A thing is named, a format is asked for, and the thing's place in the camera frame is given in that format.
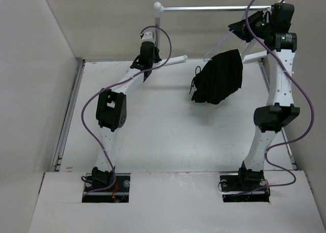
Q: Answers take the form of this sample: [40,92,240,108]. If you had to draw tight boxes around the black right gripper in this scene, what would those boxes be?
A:
[228,10,273,43]

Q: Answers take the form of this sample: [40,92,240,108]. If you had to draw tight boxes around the light blue clothes hanger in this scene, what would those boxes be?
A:
[203,30,234,62]

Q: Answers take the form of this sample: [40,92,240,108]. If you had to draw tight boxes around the white metal clothes rack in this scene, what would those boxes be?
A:
[153,2,271,66]

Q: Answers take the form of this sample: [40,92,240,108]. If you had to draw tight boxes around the black trousers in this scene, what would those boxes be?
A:
[191,49,243,105]

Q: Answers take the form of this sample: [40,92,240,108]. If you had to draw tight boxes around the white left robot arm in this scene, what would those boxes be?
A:
[83,41,161,194]

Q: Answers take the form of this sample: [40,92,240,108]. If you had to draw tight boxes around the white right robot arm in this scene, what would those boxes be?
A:
[224,3,300,191]

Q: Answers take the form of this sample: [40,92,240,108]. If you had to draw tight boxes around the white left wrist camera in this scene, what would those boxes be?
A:
[141,31,156,44]

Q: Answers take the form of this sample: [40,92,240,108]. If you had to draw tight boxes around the left aluminium table rail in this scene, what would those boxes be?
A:
[49,57,86,172]

